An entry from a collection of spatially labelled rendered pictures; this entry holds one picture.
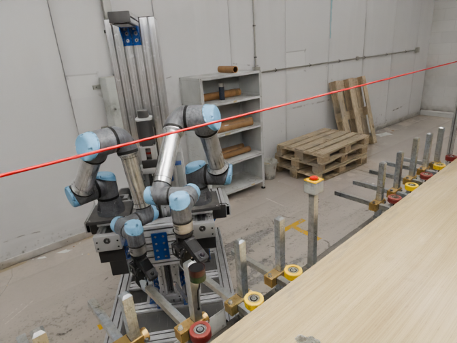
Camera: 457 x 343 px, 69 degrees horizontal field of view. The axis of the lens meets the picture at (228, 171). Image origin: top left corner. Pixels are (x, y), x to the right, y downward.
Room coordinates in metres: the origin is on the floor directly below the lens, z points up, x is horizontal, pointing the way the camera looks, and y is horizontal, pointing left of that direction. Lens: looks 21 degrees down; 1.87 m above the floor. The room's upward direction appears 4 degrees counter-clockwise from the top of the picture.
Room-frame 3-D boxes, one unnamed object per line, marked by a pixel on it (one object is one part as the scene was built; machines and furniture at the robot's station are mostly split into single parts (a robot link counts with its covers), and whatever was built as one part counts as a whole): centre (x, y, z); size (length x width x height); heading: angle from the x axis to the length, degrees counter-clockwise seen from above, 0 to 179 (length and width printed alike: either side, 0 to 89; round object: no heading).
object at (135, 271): (1.29, 0.43, 0.97); 0.09 x 0.08 x 0.12; 40
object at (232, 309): (1.18, -0.01, 0.81); 0.14 x 0.06 x 0.05; 130
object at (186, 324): (1.02, 0.18, 0.85); 0.14 x 0.06 x 0.05; 130
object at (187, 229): (1.12, 0.19, 1.24); 0.08 x 0.08 x 0.05
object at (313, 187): (1.52, -0.42, 1.18); 0.07 x 0.07 x 0.08; 40
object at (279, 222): (1.35, -0.22, 0.88); 0.04 x 0.04 x 0.48; 40
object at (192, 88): (4.10, 0.01, 0.78); 0.90 x 0.45 x 1.55; 126
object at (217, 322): (1.07, 0.16, 0.75); 0.26 x 0.01 x 0.10; 130
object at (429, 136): (2.46, -1.57, 0.89); 0.04 x 0.04 x 0.48; 40
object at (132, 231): (1.29, 0.43, 1.13); 0.09 x 0.08 x 0.11; 47
